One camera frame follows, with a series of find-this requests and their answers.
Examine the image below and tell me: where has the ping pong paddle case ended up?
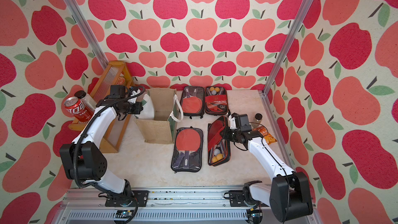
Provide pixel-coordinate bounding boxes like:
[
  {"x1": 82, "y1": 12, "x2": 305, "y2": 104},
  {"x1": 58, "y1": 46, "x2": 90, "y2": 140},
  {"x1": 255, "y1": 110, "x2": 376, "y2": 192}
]
[
  {"x1": 205, "y1": 86, "x2": 230, "y2": 116},
  {"x1": 171, "y1": 127, "x2": 204, "y2": 173},
  {"x1": 207, "y1": 116, "x2": 231, "y2": 167},
  {"x1": 180, "y1": 86, "x2": 205, "y2": 119}
]

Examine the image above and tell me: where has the burlap canvas tote bag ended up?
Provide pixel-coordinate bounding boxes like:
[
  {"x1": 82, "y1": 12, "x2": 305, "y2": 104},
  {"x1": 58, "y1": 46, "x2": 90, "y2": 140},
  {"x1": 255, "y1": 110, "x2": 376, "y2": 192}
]
[{"x1": 134, "y1": 88, "x2": 183, "y2": 144}]

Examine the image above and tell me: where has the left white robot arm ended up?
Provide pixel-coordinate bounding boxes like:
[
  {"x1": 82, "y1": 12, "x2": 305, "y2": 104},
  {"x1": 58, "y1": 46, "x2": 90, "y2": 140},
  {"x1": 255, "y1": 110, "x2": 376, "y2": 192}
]
[{"x1": 60, "y1": 100, "x2": 144, "y2": 199}]

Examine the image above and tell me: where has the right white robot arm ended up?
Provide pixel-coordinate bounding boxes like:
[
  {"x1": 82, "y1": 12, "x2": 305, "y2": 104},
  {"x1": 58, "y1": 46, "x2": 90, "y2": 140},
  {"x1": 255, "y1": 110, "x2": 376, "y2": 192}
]
[{"x1": 221, "y1": 127, "x2": 313, "y2": 223}]

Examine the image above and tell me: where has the small round tin can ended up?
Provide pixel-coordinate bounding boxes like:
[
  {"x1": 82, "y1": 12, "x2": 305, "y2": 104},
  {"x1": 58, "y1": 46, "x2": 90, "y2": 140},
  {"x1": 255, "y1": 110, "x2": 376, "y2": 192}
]
[{"x1": 115, "y1": 76, "x2": 126, "y2": 86}]

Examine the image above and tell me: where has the brown spice jar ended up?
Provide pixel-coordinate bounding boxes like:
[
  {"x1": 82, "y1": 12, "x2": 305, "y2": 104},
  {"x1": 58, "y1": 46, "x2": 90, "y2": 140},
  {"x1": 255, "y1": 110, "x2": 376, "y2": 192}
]
[{"x1": 253, "y1": 113, "x2": 263, "y2": 124}]

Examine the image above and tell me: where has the orange snack packet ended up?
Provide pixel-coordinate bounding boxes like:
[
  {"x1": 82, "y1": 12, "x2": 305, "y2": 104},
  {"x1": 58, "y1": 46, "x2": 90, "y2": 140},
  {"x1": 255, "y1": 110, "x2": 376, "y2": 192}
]
[{"x1": 257, "y1": 126, "x2": 277, "y2": 145}]

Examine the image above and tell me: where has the clear jar black lid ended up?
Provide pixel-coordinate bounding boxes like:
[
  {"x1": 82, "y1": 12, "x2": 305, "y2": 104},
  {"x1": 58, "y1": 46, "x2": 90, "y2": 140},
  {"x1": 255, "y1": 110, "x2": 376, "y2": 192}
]
[{"x1": 74, "y1": 90, "x2": 97, "y2": 112}]

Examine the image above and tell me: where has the red soda can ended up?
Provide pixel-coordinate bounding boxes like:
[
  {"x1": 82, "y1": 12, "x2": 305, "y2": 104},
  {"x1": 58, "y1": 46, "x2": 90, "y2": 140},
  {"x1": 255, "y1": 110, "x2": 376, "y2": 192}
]
[{"x1": 64, "y1": 96, "x2": 94, "y2": 122}]

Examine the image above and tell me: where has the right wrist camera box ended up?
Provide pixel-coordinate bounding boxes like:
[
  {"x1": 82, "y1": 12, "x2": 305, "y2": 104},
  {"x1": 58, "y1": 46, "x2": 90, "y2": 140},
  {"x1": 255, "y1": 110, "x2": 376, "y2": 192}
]
[{"x1": 230, "y1": 113, "x2": 252, "y2": 132}]

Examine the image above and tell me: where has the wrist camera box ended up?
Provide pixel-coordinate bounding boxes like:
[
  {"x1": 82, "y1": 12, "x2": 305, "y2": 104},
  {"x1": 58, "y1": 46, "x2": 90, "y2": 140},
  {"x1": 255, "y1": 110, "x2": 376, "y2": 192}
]
[
  {"x1": 108, "y1": 85, "x2": 126, "y2": 99},
  {"x1": 230, "y1": 113, "x2": 252, "y2": 132}
]

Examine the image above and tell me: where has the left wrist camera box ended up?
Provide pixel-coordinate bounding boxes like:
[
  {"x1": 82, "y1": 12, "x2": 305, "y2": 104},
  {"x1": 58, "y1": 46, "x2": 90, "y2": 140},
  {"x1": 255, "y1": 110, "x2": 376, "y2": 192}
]
[{"x1": 108, "y1": 85, "x2": 126, "y2": 99}]

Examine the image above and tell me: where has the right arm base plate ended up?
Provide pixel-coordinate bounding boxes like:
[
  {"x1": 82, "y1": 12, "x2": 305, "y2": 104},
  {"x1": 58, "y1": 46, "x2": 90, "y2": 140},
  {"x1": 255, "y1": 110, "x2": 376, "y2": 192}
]
[{"x1": 223, "y1": 190, "x2": 268, "y2": 208}]

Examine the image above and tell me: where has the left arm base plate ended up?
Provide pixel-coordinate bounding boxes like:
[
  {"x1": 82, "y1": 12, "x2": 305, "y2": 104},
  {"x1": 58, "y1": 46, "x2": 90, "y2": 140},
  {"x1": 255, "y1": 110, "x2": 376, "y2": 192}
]
[{"x1": 105, "y1": 190, "x2": 149, "y2": 207}]

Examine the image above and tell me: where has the front aluminium rail frame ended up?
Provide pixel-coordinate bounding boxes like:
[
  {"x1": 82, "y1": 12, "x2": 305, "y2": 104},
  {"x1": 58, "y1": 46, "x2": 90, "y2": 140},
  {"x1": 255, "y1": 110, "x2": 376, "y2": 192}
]
[{"x1": 51, "y1": 186, "x2": 322, "y2": 224}]

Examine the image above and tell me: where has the black corrugated cable conduit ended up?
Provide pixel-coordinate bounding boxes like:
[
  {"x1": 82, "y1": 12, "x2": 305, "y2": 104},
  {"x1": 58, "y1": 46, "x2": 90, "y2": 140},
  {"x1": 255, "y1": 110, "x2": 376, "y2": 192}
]
[{"x1": 72, "y1": 85, "x2": 146, "y2": 224}]

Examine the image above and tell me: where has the left aluminium frame post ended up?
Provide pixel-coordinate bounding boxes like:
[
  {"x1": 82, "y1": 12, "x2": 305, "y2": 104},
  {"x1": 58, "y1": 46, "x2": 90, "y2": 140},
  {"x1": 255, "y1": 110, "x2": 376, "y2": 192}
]
[{"x1": 63, "y1": 0, "x2": 108, "y2": 69}]

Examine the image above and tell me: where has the aluminium frame post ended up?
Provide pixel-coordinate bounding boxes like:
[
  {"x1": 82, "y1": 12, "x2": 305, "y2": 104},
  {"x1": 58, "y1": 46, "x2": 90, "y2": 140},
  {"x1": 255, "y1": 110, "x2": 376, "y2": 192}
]
[
  {"x1": 63, "y1": 0, "x2": 108, "y2": 69},
  {"x1": 262, "y1": 0, "x2": 327, "y2": 95}
]

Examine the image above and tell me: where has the right aluminium frame post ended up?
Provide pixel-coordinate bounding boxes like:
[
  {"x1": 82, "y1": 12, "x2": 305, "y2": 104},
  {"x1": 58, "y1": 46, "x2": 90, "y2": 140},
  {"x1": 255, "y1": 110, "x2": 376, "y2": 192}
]
[{"x1": 262, "y1": 0, "x2": 327, "y2": 95}]

